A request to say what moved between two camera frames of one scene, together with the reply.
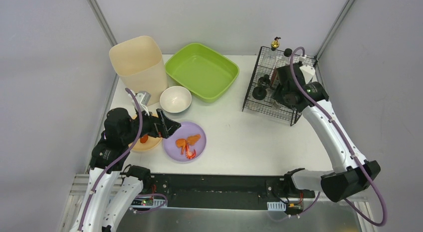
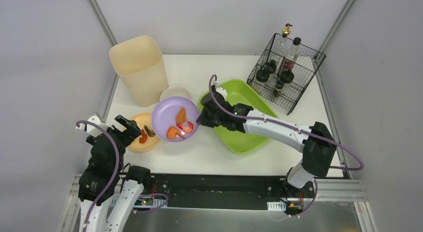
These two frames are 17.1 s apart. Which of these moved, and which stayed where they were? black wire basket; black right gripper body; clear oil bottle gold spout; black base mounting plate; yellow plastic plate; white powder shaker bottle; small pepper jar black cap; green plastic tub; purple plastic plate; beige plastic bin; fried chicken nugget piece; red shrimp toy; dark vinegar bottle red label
Moved: clear oil bottle gold spout; green plastic tub; purple plastic plate; black right gripper body; white powder shaker bottle; red shrimp toy; small pepper jar black cap; dark vinegar bottle red label; black wire basket; fried chicken nugget piece
Stayed: yellow plastic plate; beige plastic bin; black base mounting plate
